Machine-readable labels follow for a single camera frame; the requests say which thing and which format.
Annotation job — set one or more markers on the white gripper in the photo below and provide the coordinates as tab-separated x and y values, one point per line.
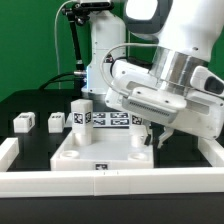
134	91

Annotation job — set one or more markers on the white square table top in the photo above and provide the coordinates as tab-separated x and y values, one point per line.
110	149

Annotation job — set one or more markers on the white right fence bar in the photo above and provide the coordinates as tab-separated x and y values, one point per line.
212	151

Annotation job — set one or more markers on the white fence bar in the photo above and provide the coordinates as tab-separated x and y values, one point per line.
111	182
212	151
9	150

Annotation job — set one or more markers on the white marker sheet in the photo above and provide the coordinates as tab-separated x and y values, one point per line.
99	119

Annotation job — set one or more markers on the white front fence bar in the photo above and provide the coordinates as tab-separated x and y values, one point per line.
111	182

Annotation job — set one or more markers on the white left fence bar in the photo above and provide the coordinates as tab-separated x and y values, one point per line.
9	150

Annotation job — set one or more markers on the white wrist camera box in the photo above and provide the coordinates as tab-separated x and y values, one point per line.
204	80

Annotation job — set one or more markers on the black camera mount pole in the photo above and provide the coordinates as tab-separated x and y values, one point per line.
76	17

